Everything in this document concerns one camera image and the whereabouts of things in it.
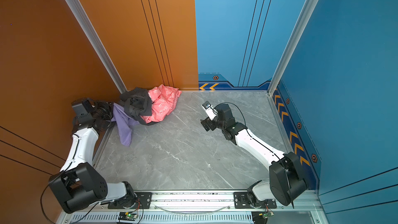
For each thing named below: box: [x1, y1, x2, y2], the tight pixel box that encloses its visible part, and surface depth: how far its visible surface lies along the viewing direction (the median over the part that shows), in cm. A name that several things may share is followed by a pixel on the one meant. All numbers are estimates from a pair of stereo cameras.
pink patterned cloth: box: [140, 84, 182, 124], surface depth 101 cm
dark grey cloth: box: [118, 87, 158, 126], surface depth 91 cm
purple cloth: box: [110, 102, 140, 147], surface depth 89 cm
